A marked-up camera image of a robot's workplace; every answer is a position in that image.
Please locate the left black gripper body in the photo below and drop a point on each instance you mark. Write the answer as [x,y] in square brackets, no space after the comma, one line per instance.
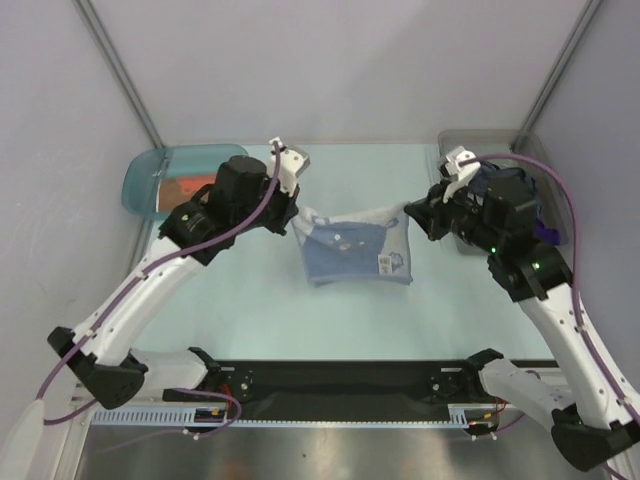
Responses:
[274,213]

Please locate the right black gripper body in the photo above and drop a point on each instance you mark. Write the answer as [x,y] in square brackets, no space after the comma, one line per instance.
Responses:
[435,218]

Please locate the light blue towel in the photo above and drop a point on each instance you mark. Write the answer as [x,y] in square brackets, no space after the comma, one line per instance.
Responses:
[365,245]

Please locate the brown orange towel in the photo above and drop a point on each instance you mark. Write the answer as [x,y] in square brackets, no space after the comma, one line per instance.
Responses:
[175,191]

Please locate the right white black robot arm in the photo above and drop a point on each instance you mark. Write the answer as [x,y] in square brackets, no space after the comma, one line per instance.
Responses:
[597,418]

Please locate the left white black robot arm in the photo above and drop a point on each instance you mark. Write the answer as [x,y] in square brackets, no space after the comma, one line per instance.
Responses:
[245,194]

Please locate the dark blue grey towel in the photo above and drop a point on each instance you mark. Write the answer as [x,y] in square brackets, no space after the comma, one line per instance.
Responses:
[487,172]

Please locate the clear grey plastic bin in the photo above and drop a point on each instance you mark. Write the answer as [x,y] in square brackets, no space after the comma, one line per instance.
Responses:
[555,212]

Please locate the purple towel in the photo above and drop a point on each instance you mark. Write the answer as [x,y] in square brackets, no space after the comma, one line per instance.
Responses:
[547,234]

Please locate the teal plastic bin lid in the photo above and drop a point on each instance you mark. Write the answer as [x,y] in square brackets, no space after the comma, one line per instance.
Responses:
[158,180]

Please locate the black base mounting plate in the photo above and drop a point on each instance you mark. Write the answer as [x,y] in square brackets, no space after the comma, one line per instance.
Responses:
[348,390]

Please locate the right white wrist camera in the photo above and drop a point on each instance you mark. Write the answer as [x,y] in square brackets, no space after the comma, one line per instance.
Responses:
[459,166]

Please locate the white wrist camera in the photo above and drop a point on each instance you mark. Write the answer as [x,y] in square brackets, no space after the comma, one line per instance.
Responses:
[459,166]
[293,162]

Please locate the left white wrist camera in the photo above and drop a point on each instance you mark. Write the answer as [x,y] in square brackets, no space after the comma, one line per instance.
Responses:
[293,162]

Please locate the light blue cable duct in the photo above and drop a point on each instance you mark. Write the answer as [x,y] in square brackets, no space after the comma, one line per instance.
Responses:
[216,415]

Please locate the right aluminium corner post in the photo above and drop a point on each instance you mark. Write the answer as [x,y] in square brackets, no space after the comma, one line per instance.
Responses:
[586,19]

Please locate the aluminium corner post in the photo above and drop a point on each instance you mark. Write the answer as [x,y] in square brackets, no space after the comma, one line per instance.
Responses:
[586,19]
[109,52]

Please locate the left aluminium corner post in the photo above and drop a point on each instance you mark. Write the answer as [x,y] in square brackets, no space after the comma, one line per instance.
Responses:
[109,52]

